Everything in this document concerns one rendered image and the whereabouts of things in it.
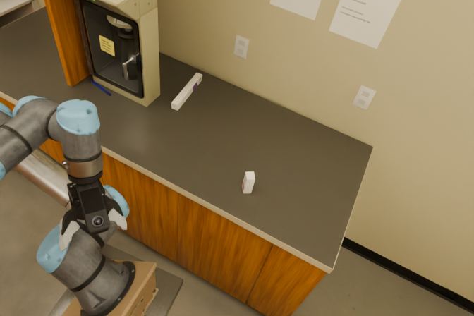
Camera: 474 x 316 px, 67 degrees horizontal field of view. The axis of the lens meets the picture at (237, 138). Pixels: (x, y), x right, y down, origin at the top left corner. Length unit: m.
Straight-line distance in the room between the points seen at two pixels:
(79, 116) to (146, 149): 0.87
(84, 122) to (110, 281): 0.50
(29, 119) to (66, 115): 0.10
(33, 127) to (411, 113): 1.46
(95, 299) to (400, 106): 1.38
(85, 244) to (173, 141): 0.71
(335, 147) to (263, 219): 0.55
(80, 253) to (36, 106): 0.41
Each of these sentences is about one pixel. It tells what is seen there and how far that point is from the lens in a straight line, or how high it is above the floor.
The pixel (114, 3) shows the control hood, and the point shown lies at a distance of 1.38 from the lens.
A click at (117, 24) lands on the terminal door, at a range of 1.58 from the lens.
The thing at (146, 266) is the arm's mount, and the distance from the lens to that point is 1.11.
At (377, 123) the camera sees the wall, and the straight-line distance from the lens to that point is 1.82.
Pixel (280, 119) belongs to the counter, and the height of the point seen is 0.94.
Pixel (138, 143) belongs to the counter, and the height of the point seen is 0.94.
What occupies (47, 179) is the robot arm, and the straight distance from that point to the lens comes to 1.13.
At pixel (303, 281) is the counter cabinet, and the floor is 0.69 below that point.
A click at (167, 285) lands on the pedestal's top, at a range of 1.30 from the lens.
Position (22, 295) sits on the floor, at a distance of 2.43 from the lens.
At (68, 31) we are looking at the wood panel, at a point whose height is 1.22.
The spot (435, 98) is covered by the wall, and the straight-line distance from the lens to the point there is 1.70.
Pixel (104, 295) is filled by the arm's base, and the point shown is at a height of 1.14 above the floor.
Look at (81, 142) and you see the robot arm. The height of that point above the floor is 1.59.
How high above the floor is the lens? 2.17
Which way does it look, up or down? 48 degrees down
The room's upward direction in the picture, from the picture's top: 11 degrees clockwise
